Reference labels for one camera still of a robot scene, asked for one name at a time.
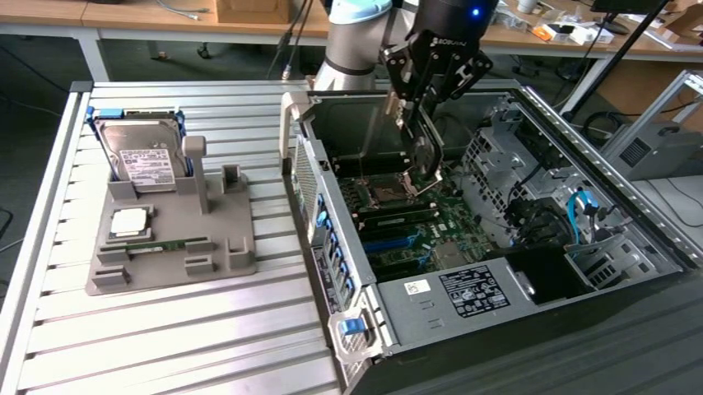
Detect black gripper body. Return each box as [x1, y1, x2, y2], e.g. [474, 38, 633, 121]
[408, 0, 500, 100]

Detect graphics card with metal bracket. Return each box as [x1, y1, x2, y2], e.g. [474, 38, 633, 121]
[382, 91, 446, 183]

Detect cluttered wooden desk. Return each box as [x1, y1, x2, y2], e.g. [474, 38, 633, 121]
[476, 0, 703, 120]

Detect orange and white box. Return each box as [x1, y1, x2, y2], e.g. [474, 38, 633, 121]
[532, 22, 576, 42]

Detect open PC case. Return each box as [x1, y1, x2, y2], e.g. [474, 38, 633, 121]
[277, 80, 696, 395]

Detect metal drive cage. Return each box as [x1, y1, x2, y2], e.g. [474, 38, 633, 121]
[460, 100, 566, 198]

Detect white flat box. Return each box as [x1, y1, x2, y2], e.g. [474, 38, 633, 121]
[568, 25, 614, 45]

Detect black RAM slot bank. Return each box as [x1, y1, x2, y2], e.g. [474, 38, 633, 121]
[330, 154, 408, 177]
[354, 207, 438, 232]

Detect black slanted pole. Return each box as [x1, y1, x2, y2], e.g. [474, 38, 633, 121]
[558, 0, 669, 121]

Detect black monitor with stand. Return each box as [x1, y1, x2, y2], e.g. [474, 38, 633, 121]
[589, 0, 669, 35]

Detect cardboard box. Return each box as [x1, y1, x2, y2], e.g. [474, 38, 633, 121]
[214, 0, 290, 24]

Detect metal socket cover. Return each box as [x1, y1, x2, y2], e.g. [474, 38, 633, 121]
[401, 169, 445, 193]

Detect CPU socket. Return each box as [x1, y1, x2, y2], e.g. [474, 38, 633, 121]
[364, 174, 418, 207]

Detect green motherboard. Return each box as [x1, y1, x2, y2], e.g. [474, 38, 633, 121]
[333, 155, 498, 286]

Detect grey computer tower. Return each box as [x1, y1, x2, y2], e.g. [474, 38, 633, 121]
[600, 121, 703, 182]

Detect brown cardboard piece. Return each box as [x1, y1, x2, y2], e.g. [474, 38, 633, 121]
[661, 3, 703, 50]

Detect grey chipset heat sink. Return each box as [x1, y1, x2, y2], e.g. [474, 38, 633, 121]
[437, 242, 470, 267]

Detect blue expansion slot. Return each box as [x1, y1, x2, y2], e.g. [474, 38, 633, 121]
[361, 235, 424, 254]

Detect hard disk with blue carrier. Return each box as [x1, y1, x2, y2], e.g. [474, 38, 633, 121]
[85, 105, 192, 194]

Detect metal disk bay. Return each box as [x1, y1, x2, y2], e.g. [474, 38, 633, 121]
[562, 232, 685, 291]

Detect grey power supply unit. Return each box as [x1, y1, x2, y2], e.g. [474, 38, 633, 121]
[374, 257, 537, 347]

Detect silver CPU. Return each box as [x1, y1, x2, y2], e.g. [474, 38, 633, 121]
[108, 207, 153, 240]

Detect green RAM stick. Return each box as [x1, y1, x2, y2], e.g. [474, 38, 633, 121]
[124, 240, 188, 253]

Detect wooden desk with grey legs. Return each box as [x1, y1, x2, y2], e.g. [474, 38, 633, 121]
[0, 0, 330, 81]

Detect blue case latch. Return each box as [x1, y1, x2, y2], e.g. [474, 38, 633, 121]
[337, 316, 366, 339]

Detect grey parts rack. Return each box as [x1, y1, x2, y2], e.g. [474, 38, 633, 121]
[84, 134, 258, 297]

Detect black hanging cable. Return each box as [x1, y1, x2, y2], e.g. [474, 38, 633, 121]
[265, 0, 314, 81]

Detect aluminium profile frame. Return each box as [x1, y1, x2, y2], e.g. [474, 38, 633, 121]
[625, 68, 703, 137]

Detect blue disk wire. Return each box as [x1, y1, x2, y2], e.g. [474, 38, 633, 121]
[564, 187, 600, 248]

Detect white cable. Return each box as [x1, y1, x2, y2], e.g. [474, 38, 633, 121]
[154, 0, 210, 21]

